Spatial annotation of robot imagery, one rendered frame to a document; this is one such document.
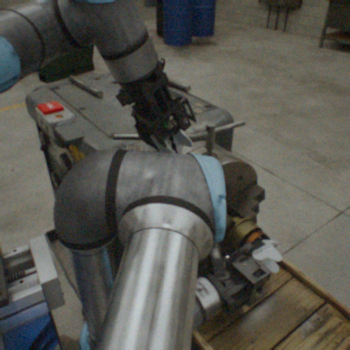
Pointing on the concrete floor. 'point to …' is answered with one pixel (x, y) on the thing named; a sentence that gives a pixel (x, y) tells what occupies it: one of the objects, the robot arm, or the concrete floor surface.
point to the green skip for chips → (68, 66)
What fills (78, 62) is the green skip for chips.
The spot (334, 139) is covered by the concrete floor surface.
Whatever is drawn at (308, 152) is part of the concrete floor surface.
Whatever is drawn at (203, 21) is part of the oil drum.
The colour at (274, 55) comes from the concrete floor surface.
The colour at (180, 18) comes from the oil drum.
